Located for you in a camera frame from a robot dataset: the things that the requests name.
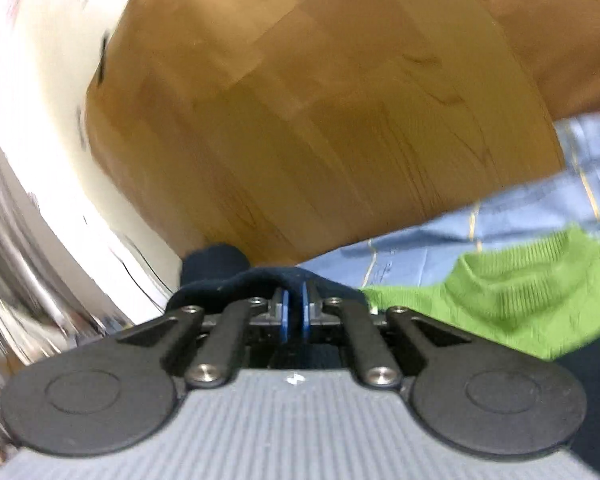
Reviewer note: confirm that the green navy striped sweater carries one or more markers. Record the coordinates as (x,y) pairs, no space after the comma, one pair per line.
(542,298)

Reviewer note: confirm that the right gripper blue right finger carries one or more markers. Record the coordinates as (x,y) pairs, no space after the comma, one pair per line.
(312,312)

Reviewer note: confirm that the wooden headboard panel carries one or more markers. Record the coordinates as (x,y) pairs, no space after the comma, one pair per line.
(288,128)

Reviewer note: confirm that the blue bed sheet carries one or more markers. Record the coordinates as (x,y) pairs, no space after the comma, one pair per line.
(425,254)

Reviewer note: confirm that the brown cushion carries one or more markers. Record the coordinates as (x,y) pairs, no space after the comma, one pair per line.
(558,41)

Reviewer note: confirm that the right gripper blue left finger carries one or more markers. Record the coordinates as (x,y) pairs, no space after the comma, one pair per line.
(279,314)

